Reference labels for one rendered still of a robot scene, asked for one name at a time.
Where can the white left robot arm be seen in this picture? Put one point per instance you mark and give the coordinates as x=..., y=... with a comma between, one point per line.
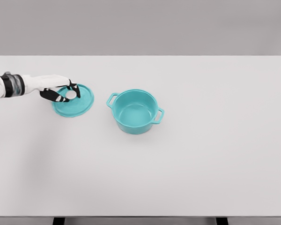
x=14, y=84

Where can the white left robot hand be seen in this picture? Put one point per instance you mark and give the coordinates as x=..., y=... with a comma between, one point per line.
x=53, y=81

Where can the teal pot lid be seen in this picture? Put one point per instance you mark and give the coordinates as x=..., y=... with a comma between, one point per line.
x=82, y=103

